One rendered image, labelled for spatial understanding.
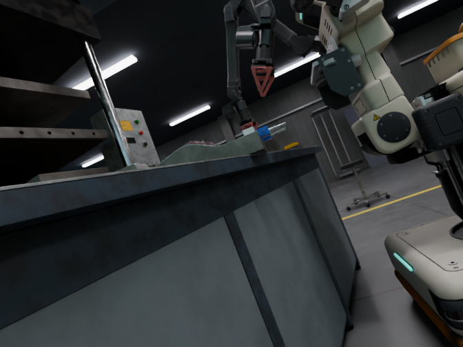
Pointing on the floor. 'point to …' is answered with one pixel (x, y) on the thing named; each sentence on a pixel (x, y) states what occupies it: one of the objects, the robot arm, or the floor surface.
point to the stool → (361, 185)
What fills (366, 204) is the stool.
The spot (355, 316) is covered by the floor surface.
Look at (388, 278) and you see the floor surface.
